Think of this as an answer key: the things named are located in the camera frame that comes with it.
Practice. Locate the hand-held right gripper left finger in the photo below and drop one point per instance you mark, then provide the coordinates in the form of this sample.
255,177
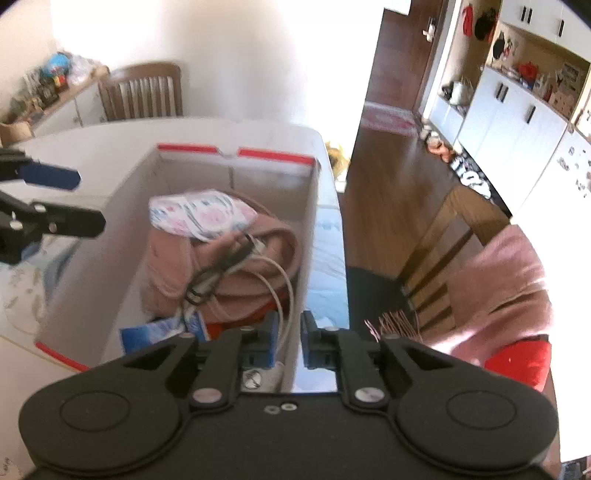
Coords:
271,344

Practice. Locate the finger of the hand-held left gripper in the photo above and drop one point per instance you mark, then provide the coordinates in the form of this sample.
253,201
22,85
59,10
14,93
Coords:
69,224
51,177

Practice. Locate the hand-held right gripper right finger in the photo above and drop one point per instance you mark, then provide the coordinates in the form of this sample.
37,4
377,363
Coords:
308,344

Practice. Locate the pink soft fabric item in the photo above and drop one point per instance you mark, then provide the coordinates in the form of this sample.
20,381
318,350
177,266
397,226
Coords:
171,263

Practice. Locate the blue tissue pack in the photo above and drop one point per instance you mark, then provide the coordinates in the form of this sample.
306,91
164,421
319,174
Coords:
147,334

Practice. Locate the printed face mask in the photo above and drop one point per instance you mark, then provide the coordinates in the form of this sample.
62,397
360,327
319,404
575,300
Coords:
198,214

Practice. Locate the white and red cardboard box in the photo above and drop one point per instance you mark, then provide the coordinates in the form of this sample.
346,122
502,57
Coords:
272,182

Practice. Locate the curved wooden holder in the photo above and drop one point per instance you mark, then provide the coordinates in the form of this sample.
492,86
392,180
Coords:
16,134

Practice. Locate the white wooden-top sideboard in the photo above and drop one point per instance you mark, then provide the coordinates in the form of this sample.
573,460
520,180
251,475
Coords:
87,108

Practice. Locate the black seat cushion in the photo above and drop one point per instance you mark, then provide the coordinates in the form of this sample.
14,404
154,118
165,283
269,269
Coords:
374,300

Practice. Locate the group of small ornaments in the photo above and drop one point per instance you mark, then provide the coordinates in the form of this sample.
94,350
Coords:
34,94

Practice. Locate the clear plastic bag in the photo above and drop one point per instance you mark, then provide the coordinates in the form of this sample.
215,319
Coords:
83,70

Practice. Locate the blue globe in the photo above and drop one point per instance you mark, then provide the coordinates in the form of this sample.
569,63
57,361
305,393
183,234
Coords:
56,65

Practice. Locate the wooden slat-back chair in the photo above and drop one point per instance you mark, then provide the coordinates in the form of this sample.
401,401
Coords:
138,71

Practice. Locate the yellow plastic bag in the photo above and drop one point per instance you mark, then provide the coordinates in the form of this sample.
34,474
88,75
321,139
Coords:
339,159

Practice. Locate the pink fringed scarf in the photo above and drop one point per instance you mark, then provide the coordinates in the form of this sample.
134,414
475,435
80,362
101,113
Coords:
503,286

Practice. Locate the dark wooden dining chair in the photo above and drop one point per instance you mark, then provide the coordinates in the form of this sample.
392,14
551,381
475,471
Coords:
461,203

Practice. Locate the red cushion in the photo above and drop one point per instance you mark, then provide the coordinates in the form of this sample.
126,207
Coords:
521,362

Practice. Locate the row of shoes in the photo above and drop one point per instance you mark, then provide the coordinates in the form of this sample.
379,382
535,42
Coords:
466,175

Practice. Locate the red patterned rug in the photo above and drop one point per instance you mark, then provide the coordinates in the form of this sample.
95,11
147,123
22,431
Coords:
388,121

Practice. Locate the white storage cabinet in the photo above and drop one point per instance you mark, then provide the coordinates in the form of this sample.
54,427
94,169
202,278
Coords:
498,129

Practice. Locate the beige canvas bag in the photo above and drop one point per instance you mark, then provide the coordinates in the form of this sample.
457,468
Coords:
457,94

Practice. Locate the white door with magnets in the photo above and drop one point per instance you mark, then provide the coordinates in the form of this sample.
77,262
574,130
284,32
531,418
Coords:
554,184

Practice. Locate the dark wooden door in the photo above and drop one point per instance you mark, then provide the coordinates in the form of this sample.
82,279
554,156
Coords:
397,55

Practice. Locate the red shelf ornament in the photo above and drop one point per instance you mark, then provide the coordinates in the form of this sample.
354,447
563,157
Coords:
528,71

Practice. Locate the red hanging hat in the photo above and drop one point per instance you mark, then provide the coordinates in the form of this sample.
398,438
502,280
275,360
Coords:
468,21

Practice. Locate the black hanging hat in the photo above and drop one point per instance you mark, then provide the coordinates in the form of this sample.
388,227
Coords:
485,25

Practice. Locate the white upper cabinet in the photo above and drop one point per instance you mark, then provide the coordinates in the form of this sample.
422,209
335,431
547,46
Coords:
540,14

